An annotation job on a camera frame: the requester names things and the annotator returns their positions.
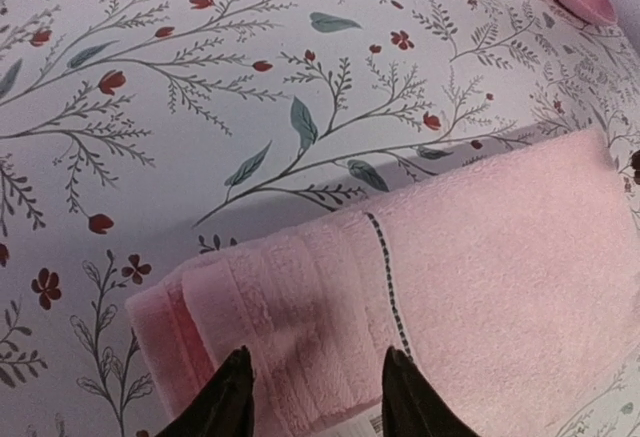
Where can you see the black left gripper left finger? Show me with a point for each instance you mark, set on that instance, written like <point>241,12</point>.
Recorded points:
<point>224,407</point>

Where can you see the pink towel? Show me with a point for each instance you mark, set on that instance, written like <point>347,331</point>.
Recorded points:
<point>513,283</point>

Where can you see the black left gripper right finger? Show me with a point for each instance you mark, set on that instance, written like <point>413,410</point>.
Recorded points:
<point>410,405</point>

